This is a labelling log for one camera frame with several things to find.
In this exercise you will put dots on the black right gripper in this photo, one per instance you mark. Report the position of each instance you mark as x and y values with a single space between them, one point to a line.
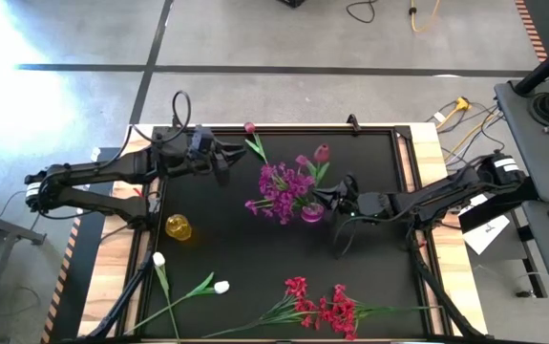
372 205

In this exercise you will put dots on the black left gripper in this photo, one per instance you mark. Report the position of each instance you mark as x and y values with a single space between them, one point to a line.
200 157

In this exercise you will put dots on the pink ribbed glass vase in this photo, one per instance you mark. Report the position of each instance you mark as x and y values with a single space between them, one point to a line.
312 213

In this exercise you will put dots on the pink tulip long stem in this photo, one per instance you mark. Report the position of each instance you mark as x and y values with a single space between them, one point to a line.
322 153

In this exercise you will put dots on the red artificial flower bunch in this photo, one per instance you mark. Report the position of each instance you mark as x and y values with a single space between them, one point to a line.
343 310
298 286

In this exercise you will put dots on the white artificial tulip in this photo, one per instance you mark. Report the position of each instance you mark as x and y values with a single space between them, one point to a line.
159 259
221 286

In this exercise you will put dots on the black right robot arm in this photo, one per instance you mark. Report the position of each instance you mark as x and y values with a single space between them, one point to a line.
446 193

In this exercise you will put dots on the amber textured glass vase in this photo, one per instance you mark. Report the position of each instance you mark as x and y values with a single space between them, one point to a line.
178 227

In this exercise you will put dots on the pink tulip short stem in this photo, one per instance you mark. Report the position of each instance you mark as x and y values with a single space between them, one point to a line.
249 127

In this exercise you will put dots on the black table mat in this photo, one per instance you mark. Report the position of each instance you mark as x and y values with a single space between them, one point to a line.
255 258

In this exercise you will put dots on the white paper sheet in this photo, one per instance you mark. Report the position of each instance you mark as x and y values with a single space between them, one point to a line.
486 234

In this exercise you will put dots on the black floor mat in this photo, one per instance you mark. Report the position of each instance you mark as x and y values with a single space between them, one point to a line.
83 277

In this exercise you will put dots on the orange black hazard tape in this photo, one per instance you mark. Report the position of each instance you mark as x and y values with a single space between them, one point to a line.
61 272
532 28

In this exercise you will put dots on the black round pole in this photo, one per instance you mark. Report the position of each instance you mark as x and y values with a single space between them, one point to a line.
548 64

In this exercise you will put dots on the black frame clamp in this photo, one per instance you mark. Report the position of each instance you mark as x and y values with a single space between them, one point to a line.
353 122

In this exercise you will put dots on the black aluminium table frame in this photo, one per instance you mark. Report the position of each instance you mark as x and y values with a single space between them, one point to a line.
405 138

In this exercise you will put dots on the black diagonal frame strut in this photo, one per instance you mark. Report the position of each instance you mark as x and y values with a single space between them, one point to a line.
441 296
121 301

